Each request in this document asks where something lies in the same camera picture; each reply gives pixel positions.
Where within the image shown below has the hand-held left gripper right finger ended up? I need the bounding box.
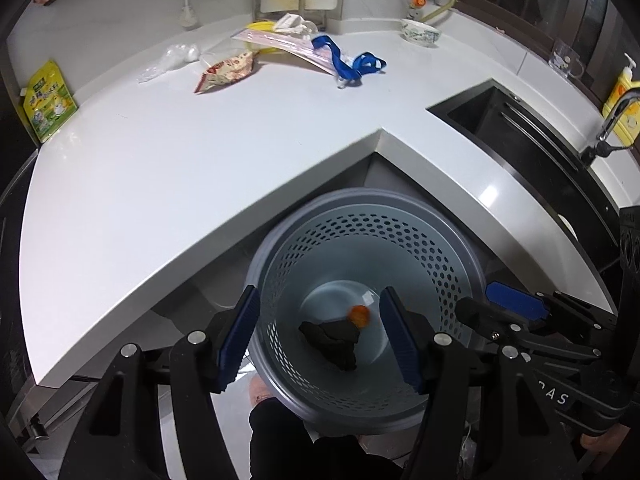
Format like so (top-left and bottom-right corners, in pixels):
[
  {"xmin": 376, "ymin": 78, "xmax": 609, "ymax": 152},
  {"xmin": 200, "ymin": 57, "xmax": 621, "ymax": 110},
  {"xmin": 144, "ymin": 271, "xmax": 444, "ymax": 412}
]
[{"xmin": 378, "ymin": 286, "xmax": 581, "ymax": 480}]

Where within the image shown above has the dark steel sink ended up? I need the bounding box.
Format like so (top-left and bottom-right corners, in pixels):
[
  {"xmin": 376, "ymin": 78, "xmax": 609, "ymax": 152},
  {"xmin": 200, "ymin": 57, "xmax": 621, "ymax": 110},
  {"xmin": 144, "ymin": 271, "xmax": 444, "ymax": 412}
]
[{"xmin": 426, "ymin": 79, "xmax": 623, "ymax": 281}]

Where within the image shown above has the yellow gas hose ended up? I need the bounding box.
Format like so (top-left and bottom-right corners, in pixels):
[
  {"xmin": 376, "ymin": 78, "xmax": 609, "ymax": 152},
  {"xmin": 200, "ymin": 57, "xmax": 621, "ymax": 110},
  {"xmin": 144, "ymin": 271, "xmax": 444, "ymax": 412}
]
[{"xmin": 422, "ymin": 0, "xmax": 458, "ymax": 23}]

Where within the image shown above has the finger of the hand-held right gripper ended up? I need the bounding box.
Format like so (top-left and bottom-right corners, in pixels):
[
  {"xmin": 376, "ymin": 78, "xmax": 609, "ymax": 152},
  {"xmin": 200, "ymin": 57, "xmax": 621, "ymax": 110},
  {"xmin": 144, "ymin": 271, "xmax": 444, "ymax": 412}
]
[
  {"xmin": 456, "ymin": 297, "xmax": 601, "ymax": 361},
  {"xmin": 486, "ymin": 281, "xmax": 616, "ymax": 328}
]

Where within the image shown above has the yellow dish soap bottle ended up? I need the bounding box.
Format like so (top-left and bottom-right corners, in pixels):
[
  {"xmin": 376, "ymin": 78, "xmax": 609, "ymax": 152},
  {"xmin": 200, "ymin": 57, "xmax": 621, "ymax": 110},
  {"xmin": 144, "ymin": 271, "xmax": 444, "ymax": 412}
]
[{"xmin": 601, "ymin": 54, "xmax": 640, "ymax": 145}]

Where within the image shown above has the metal faucet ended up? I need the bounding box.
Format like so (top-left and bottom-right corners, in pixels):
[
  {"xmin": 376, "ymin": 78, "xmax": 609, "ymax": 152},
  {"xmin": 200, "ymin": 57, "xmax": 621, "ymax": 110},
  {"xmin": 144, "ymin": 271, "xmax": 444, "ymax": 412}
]
[{"xmin": 580, "ymin": 87, "xmax": 640, "ymax": 166}]

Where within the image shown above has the pink white packet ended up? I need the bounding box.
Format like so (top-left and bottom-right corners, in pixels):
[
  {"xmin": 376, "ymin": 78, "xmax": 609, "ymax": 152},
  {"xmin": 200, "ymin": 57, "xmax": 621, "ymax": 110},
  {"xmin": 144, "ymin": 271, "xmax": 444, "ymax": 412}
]
[{"xmin": 231, "ymin": 27, "xmax": 346, "ymax": 81}]

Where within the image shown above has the grey perforated waste bin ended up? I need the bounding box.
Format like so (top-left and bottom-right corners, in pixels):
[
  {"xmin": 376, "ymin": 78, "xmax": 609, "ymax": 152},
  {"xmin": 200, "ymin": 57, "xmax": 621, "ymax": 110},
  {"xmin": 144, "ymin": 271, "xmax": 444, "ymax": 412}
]
[{"xmin": 244, "ymin": 187, "xmax": 488, "ymax": 436}]

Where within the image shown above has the red tan snack packet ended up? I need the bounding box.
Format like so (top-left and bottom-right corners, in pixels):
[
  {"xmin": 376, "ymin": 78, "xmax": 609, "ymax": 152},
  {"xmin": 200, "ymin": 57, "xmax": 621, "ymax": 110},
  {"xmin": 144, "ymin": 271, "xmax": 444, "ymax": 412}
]
[{"xmin": 194, "ymin": 51, "xmax": 258, "ymax": 95}]

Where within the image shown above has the yellow green refill pouch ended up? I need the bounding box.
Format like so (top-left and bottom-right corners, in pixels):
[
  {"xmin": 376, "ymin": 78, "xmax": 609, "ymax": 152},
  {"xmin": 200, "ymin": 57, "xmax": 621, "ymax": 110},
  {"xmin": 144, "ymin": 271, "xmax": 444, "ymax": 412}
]
[{"xmin": 20, "ymin": 59, "xmax": 80, "ymax": 143}]

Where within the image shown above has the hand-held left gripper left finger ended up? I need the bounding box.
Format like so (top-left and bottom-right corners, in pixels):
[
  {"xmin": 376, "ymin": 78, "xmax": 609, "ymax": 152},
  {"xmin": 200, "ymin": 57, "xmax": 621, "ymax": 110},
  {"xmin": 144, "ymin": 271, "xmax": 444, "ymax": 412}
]
[{"xmin": 57, "ymin": 285, "xmax": 262, "ymax": 480}]

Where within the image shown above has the clear glass cup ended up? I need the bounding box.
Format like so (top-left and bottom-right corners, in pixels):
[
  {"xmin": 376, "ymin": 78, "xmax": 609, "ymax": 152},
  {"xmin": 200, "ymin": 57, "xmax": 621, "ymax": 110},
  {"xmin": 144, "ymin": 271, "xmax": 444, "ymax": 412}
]
[{"xmin": 548, "ymin": 39, "xmax": 586, "ymax": 80}]

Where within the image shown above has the blue lanyard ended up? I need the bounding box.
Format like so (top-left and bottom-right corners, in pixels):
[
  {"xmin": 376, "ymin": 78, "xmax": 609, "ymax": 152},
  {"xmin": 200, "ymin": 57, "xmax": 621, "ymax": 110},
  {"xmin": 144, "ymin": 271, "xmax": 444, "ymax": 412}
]
[{"xmin": 311, "ymin": 34, "xmax": 388, "ymax": 88}]

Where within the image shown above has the white patterned bowl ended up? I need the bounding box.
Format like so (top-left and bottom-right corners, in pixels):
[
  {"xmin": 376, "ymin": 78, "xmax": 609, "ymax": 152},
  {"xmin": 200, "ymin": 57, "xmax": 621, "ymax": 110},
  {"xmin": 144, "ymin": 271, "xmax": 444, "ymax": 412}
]
[{"xmin": 400, "ymin": 18, "xmax": 443, "ymax": 47}]

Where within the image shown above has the clear plastic bag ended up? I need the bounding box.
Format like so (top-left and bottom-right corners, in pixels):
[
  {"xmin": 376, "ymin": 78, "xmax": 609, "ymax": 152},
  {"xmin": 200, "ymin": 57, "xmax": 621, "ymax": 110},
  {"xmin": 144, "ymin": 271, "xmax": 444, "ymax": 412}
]
[{"xmin": 137, "ymin": 42, "xmax": 206, "ymax": 85}]

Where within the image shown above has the dark window frame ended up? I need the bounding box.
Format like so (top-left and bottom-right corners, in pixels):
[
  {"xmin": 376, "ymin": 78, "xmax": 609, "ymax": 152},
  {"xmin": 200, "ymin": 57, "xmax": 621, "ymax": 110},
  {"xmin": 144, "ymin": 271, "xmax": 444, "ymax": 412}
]
[{"xmin": 452, "ymin": 0, "xmax": 640, "ymax": 101}]

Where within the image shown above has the person's dark clothing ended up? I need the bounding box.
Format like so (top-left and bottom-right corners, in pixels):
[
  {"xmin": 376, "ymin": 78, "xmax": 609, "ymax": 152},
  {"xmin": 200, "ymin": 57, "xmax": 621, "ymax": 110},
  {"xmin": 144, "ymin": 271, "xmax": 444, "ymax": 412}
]
[{"xmin": 248, "ymin": 400, "xmax": 406, "ymax": 480}]

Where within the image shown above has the black crumpled scrap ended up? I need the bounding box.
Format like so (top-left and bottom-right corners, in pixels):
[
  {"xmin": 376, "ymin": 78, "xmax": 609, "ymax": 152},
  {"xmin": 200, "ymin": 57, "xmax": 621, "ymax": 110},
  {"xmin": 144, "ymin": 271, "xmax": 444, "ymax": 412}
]
[{"xmin": 298, "ymin": 319, "xmax": 362, "ymax": 373}]

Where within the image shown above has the person's right hand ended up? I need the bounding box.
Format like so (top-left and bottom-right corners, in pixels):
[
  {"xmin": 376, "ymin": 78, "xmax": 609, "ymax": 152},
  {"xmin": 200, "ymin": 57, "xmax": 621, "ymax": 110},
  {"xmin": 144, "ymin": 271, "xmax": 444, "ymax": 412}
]
[{"xmin": 580, "ymin": 425, "xmax": 636, "ymax": 461}]

